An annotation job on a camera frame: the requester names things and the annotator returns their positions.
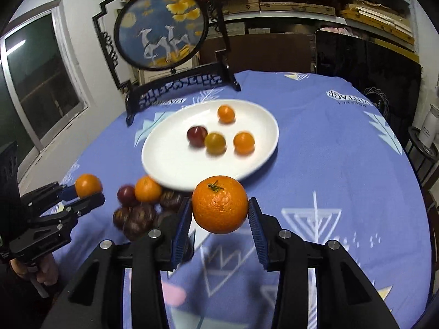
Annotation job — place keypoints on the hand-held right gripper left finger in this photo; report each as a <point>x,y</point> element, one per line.
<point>181,233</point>

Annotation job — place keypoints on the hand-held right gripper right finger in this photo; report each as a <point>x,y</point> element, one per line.
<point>257,236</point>

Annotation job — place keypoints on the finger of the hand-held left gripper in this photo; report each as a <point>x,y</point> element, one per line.
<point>51,193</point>
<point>85,204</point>

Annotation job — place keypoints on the small orange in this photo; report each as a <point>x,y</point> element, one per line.
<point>88,185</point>
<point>226,114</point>
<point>244,143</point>
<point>147,188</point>

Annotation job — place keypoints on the large orange with stem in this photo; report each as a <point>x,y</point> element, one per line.
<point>220,204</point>

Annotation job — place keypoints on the white oval plate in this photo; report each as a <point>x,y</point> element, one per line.
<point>178,164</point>

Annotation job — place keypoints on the person's left hand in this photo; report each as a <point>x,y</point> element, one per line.
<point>48,270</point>

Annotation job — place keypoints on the dark purple plum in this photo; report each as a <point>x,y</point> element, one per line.
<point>170,198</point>
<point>121,218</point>
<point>139,224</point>

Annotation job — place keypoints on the red plum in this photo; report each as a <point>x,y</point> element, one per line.
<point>125,194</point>
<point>196,136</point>

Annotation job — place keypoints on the yellow green plum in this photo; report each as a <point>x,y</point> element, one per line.
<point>215,143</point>

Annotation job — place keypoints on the blue printed tablecloth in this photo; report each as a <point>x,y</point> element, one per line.
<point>343,178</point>

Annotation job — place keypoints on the small black side table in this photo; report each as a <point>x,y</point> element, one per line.
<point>423,159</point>

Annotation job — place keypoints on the brown wooden chair back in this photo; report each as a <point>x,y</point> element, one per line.
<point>257,49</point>

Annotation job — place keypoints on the round painted screen on stand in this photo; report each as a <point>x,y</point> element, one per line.
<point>161,27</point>

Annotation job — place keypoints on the black glossy chair back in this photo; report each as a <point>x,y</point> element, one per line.
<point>367,75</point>

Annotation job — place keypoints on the white bottle on side stand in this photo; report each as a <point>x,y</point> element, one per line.
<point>431,125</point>

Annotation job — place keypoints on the window with white frame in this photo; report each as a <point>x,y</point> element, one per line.
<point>37,82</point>

